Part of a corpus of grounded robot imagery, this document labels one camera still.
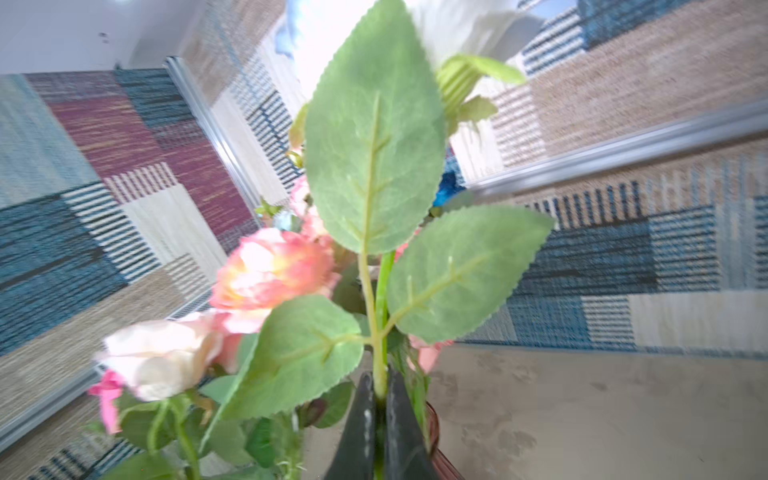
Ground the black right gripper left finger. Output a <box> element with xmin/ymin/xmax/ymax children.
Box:
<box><xmin>324</xmin><ymin>372</ymin><xmax>377</xmax><ymax>480</ymax></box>

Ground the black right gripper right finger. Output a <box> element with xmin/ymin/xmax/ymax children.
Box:
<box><xmin>384</xmin><ymin>370</ymin><xmax>439</xmax><ymax>480</ymax></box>

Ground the pink ribbed glass vase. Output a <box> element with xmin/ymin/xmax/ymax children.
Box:
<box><xmin>426</xmin><ymin>402</ymin><xmax>465</xmax><ymax>480</ymax></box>

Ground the pink cream rose stem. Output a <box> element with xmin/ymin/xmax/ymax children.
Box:
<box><xmin>408</xmin><ymin>335</ymin><xmax>454</xmax><ymax>374</ymax></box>

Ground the pink yellow peony spray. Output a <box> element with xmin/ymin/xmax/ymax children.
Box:
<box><xmin>210</xmin><ymin>228</ymin><xmax>341</xmax><ymax>334</ymax></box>

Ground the pink rose tall stem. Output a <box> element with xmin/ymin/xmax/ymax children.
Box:
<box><xmin>95</xmin><ymin>311</ymin><xmax>241</xmax><ymax>480</ymax></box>

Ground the magenta rose stem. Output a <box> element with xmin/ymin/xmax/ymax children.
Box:
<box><xmin>87</xmin><ymin>370</ymin><xmax>125</xmax><ymax>436</ymax></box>

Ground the white rose leafy stem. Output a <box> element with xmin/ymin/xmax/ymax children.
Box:
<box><xmin>215</xmin><ymin>1</ymin><xmax>554</xmax><ymax>479</ymax></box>

